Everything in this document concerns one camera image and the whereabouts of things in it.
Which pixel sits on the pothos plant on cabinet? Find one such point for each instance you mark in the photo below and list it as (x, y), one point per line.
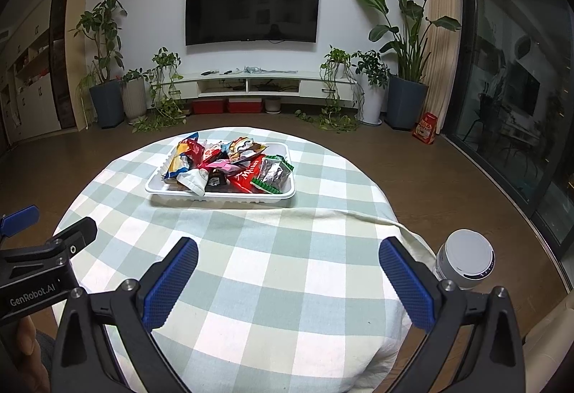
(336, 57)

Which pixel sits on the white snack packet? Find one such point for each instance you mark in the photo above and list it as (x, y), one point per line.
(193, 182)

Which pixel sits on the white plastic tray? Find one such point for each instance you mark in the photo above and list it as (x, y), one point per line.
(224, 198)

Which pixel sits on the large red snack packet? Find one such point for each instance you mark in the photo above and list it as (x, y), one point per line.
(244, 180)

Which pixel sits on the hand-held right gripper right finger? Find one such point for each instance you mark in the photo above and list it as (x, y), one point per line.
(408, 285)

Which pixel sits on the small red snack packet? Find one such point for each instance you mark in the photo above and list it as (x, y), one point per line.
(195, 148)

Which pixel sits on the trailing pothos plant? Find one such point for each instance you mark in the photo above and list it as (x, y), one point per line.
(166, 66)

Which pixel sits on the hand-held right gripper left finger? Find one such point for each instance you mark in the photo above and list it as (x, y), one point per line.
(170, 285)

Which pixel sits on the white television cabinet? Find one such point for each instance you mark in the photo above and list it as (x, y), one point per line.
(278, 81)

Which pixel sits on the green white checked tablecloth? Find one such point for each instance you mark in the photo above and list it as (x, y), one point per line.
(278, 263)

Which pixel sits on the green silver snack packet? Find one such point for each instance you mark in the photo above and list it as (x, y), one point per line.
(273, 172)

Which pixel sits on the black snack packet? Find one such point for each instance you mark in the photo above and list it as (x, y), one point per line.
(217, 180)

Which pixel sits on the red paper bag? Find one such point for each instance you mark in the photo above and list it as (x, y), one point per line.
(426, 128)

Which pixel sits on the small white pot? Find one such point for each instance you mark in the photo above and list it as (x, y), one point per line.
(272, 105)

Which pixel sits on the plant in white ribbed pot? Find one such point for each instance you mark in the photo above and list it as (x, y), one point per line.
(134, 99)

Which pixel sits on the tall plant in blue pot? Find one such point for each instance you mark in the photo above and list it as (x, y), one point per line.
(106, 106)

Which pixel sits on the person's left hand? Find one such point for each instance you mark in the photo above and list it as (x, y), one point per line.
(24, 339)

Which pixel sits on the yellow crisps packet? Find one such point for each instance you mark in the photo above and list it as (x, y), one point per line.
(179, 162)

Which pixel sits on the black remote control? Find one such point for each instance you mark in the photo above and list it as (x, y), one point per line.
(206, 72)

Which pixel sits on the bushy plant in white pot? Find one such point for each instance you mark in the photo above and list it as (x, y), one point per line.
(372, 106)

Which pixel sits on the bright pink snack packet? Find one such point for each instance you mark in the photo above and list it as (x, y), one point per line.
(222, 166)

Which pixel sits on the red storage box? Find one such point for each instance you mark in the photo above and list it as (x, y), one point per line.
(244, 106)
(208, 107)

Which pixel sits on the large-leaf plant in dark pot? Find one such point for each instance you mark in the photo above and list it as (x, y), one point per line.
(407, 101)

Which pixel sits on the sliding glass door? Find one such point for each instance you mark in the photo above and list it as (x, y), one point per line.
(511, 83)

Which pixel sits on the beige snack packet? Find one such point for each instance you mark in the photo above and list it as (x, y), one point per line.
(244, 148)

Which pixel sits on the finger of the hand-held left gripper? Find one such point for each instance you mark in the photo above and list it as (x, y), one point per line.
(74, 232)
(18, 217)

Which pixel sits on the grey cylinder with white lid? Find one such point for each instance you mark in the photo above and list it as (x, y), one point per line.
(466, 254)

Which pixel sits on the black wall television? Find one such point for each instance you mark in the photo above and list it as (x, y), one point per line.
(253, 10)

